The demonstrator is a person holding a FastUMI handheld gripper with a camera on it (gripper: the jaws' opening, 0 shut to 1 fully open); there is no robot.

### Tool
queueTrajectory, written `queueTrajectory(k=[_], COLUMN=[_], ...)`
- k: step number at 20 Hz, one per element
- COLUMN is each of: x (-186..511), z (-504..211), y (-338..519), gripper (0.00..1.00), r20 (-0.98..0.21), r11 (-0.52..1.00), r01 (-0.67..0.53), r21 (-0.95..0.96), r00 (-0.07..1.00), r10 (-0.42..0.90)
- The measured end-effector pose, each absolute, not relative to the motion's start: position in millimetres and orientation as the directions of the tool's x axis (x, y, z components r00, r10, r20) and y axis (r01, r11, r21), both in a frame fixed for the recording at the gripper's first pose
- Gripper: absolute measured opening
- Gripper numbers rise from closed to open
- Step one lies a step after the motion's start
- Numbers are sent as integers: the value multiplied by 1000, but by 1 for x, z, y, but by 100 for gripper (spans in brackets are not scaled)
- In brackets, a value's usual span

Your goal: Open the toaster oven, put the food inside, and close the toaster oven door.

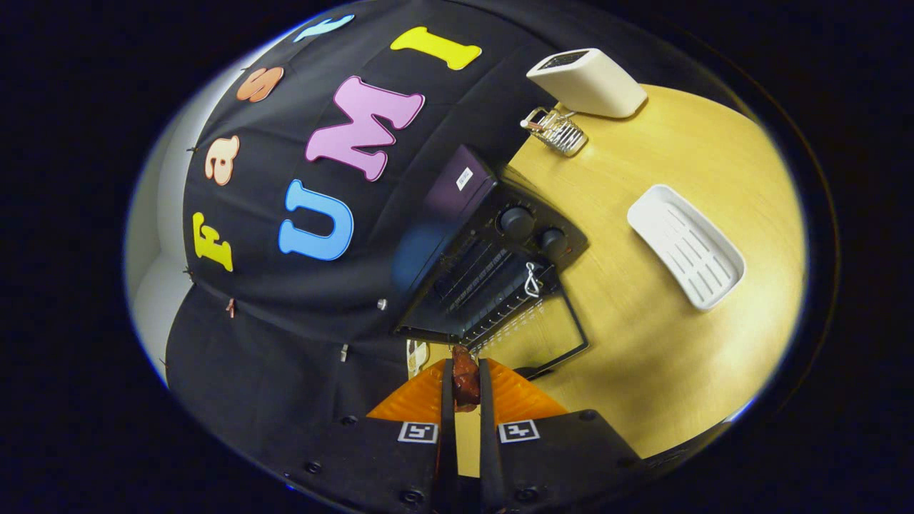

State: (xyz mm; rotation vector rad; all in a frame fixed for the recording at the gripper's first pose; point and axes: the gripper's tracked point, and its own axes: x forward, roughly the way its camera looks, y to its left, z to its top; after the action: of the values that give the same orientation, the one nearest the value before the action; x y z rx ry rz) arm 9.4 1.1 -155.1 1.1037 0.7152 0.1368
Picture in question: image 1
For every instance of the white toaster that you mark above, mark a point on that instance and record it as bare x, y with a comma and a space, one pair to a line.
593, 82

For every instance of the black backdrop cloth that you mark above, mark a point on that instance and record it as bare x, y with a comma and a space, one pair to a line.
285, 328

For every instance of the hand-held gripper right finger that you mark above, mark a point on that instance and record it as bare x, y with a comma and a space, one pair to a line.
488, 442

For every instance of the white divided spice dish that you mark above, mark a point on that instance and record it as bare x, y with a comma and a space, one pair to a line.
418, 357

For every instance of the red meat piece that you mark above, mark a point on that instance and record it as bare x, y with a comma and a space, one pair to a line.
465, 382

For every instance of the white ridged tray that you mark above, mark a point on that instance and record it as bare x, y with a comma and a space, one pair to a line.
685, 246

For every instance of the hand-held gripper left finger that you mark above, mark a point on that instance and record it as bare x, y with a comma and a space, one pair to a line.
448, 442

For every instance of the black toaster oven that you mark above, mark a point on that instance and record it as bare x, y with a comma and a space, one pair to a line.
464, 193

